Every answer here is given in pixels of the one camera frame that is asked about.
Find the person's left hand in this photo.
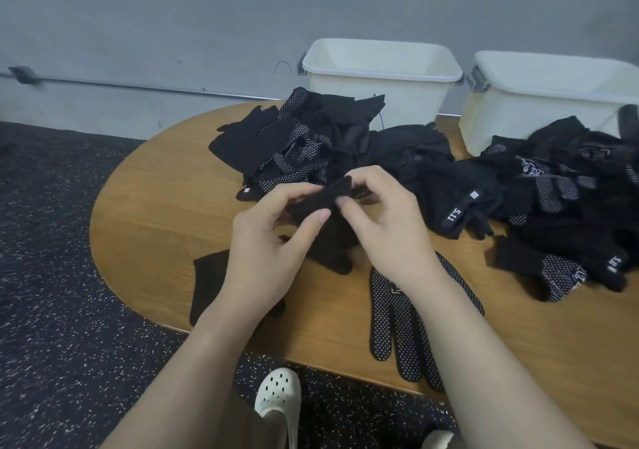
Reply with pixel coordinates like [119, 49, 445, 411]
[214, 182, 333, 330]

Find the person's right hand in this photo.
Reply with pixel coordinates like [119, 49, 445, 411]
[334, 164, 451, 295]

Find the stack of black gloves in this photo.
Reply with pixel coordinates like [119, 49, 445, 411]
[190, 249, 288, 327]

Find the black dotted glove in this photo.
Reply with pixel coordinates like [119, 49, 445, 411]
[369, 252, 487, 392]
[284, 174, 375, 275]

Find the pile of black gloves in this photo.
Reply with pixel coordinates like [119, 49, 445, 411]
[190, 249, 288, 327]
[208, 86, 639, 302]

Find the white plastic bin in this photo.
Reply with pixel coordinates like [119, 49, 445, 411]
[458, 49, 639, 158]
[300, 37, 465, 130]

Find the person's right forearm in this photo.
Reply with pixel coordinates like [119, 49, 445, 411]
[404, 269, 600, 449]

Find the person's left forearm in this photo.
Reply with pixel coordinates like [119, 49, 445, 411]
[100, 299, 266, 449]

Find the person's left white shoe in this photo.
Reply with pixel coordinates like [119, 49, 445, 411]
[254, 367, 303, 449]

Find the person's white shoe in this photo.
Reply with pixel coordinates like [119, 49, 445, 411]
[254, 367, 303, 449]
[421, 428, 457, 449]

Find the person's right white shoe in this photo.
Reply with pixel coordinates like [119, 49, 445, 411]
[421, 428, 457, 449]

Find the grey wall pipe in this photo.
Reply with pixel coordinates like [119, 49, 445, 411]
[0, 65, 306, 102]

